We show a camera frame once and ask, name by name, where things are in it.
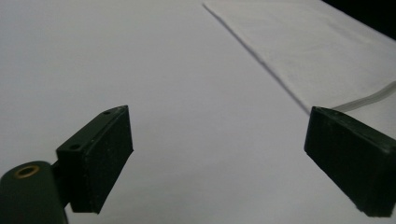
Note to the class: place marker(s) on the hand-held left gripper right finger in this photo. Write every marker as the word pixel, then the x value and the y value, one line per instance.
pixel 351 161

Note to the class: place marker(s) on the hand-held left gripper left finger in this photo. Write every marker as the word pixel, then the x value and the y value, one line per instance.
pixel 93 161

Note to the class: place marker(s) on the white cloth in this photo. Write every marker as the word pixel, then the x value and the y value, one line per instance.
pixel 311 46

